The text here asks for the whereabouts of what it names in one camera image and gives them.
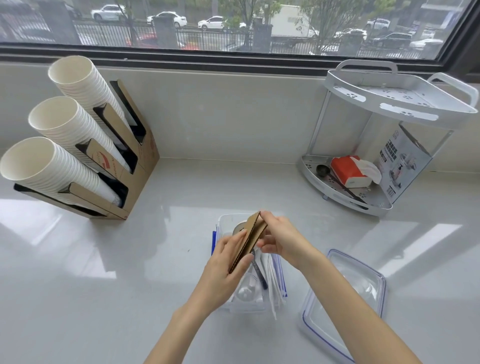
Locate brown cardboard cup sleeves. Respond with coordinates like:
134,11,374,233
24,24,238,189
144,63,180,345
229,211,269,274

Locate white box truck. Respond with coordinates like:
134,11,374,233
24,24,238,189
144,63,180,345
269,4,320,48

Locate dark window frame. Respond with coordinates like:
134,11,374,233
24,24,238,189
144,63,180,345
0,0,480,79

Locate white two-tier corner rack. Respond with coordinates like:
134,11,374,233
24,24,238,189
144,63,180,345
298,59,479,218

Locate clear plastic storage container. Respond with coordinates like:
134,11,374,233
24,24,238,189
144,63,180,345
211,213,290,314

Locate clear container lid blue seal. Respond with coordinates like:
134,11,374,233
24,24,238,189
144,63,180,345
298,248,387,364

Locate person's right forearm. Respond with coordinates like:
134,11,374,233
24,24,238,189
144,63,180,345
298,249,423,364

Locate black metal fence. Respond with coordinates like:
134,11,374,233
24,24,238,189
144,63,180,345
73,20,425,59

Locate stack of white paper cups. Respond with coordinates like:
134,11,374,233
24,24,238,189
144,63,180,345
28,96,133,175
0,136,125,209
47,55,133,133

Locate person's left hand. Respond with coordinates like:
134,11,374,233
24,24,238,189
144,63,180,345
188,233,256,314

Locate white paper packets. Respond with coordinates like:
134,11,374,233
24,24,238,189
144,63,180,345
262,253,288,322

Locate brown cardboard cup holder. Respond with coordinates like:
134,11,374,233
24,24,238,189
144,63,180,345
13,79,161,221

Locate person's left forearm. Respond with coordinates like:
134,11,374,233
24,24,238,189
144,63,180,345
143,300,230,364

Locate black car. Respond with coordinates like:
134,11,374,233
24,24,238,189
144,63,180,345
369,32,413,50

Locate clear plastic cup lid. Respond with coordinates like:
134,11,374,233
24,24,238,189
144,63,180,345
234,278,265,305

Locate black measuring spoon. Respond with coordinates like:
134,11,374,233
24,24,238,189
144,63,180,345
316,164,370,205

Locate white car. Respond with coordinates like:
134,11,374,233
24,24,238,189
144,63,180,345
146,11,188,29
91,4,127,22
197,15,247,32

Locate red car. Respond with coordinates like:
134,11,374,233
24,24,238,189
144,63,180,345
127,33,200,52

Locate person's right hand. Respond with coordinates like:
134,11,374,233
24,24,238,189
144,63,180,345
256,210,320,270

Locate red tissue pack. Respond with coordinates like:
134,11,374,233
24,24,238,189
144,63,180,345
329,155,383,188

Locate grey product box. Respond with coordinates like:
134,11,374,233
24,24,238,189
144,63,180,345
376,123,433,205

